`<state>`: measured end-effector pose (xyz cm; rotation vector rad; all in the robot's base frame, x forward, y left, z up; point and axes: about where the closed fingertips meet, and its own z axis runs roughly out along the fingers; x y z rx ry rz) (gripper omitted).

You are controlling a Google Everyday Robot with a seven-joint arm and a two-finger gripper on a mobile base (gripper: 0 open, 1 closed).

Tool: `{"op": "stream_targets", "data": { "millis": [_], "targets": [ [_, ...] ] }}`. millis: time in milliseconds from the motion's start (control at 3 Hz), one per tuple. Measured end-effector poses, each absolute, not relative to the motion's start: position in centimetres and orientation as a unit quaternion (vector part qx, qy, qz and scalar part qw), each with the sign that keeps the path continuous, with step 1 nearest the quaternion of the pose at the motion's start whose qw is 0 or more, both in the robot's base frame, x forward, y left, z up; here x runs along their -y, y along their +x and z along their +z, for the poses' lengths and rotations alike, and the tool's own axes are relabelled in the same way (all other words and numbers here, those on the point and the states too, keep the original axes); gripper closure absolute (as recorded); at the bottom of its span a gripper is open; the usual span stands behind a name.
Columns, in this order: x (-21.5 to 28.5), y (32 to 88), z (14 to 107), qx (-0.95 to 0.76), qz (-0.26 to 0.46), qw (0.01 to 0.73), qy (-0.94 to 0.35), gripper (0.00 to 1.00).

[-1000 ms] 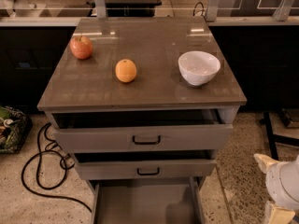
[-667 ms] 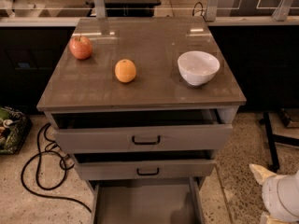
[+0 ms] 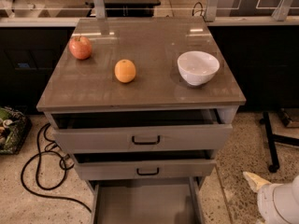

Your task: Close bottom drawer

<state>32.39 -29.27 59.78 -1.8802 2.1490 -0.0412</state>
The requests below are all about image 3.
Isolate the black cable behind cabinet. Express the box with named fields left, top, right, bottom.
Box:
left=192, top=1, right=206, bottom=18

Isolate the white ceramic bowl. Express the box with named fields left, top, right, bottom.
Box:
left=177, top=51, right=220, bottom=86

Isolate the basket of colourful items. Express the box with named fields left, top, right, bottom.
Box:
left=0, top=107, right=32, bottom=155

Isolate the red apple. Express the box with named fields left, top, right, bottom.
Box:
left=68, top=35, right=93, bottom=60

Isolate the black rolling stand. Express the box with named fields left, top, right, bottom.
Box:
left=260, top=112, right=299, bottom=173

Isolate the orange fruit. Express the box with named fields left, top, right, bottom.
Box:
left=114, top=59, right=136, bottom=83

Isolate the grey drawer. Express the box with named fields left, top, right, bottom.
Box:
left=75, top=150, right=216, bottom=180
left=91, top=177, right=205, bottom=224
left=54, top=109, right=232, bottom=154

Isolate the grey middle drawer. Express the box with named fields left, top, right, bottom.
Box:
left=75, top=150, right=216, bottom=180

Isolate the grey top drawer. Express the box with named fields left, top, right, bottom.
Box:
left=54, top=109, right=232, bottom=154

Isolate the grey drawer cabinet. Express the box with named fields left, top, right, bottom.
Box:
left=36, top=16, right=247, bottom=191

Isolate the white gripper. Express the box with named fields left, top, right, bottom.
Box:
left=243, top=172, right=299, bottom=224

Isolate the grey bottom drawer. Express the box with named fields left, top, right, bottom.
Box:
left=91, top=177, right=205, bottom=224

